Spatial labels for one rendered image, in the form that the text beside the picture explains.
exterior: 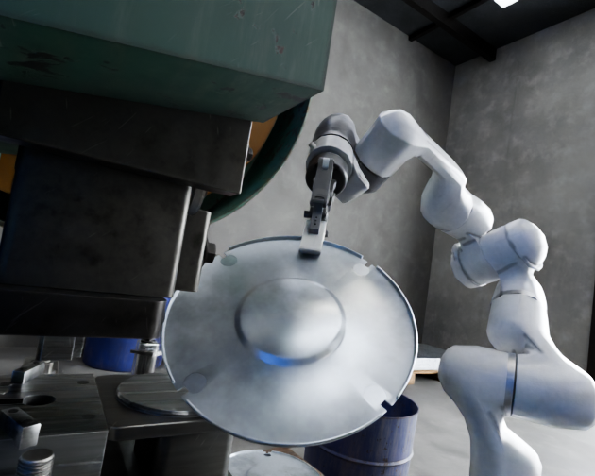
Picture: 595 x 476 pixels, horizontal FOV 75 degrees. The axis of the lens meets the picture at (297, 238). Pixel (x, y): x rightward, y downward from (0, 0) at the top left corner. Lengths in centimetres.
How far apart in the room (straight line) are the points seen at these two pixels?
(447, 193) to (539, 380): 39
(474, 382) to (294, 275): 42
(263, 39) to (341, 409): 32
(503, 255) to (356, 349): 59
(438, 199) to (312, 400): 60
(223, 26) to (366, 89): 507
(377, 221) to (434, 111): 196
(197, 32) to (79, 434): 31
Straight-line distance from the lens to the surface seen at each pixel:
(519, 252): 96
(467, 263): 101
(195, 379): 43
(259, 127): 87
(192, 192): 37
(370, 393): 42
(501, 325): 89
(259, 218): 415
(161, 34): 26
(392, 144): 76
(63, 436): 38
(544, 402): 80
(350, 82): 518
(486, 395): 80
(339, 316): 46
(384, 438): 151
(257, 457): 129
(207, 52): 26
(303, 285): 49
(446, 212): 92
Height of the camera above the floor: 93
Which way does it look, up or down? 4 degrees up
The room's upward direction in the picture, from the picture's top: 9 degrees clockwise
